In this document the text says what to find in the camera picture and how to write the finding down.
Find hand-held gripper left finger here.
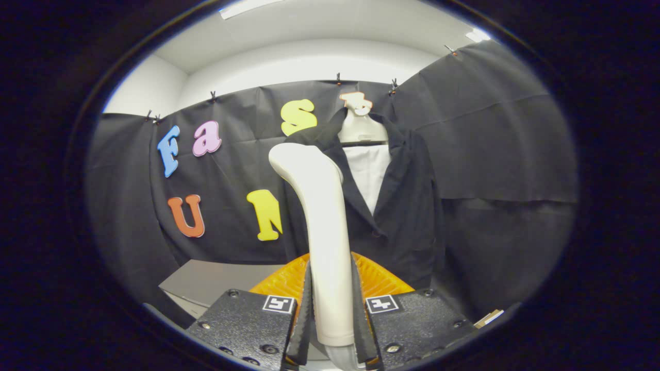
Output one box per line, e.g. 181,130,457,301
186,252,312,371

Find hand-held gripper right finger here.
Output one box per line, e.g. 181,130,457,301
351,252,477,370

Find black button jacket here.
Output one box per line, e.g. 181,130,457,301
283,107,447,292

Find white garment steamer head with hose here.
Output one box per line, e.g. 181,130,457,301
268,143,369,371

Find white shirt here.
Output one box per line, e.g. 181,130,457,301
343,144,391,216

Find grey drawer cabinet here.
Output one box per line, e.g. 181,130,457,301
158,259,284,320

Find cardboard box with paper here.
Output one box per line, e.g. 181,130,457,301
474,309,504,329

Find white plastic hanger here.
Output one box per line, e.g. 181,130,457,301
338,99,389,146

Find long ceiling light panel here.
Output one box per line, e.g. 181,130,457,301
219,0,284,20

